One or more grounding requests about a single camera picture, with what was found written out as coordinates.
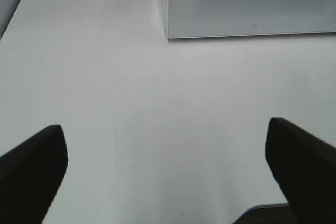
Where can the white microwave oven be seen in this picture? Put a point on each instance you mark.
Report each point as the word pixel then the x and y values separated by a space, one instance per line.
pixel 252 1

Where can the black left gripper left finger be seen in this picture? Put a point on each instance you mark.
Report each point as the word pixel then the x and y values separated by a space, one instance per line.
pixel 31 174

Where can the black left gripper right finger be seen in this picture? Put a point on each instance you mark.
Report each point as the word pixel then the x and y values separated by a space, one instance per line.
pixel 304 168

